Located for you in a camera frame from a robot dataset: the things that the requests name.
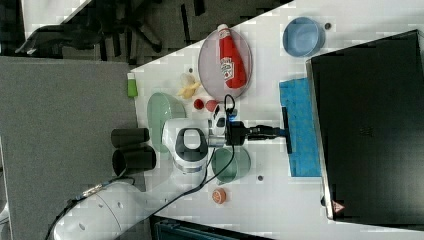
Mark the green oval colander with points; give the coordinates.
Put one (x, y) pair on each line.
(162, 107)

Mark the dark red toy strawberry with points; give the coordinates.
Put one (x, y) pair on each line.
(198, 104)

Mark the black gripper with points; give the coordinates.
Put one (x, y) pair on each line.
(237, 133)

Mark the green mug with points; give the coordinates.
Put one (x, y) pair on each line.
(230, 164)

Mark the black office chair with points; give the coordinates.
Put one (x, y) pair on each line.
(50, 25)

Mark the orange slice toy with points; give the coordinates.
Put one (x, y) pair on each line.
(219, 196)

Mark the grey round plate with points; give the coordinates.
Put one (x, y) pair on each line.
(209, 68)

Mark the blue crate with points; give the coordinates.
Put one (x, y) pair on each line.
(170, 229)

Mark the light red toy strawberry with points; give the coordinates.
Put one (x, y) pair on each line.
(211, 105)

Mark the blue bowl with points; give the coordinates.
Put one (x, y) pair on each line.
(303, 37)

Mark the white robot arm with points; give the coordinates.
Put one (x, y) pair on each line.
(109, 209)

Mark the toaster oven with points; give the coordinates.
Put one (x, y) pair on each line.
(356, 122)

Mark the peeled toy banana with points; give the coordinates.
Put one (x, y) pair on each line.
(189, 86)

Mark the red ketchup bottle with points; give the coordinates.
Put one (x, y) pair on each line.
(231, 63)

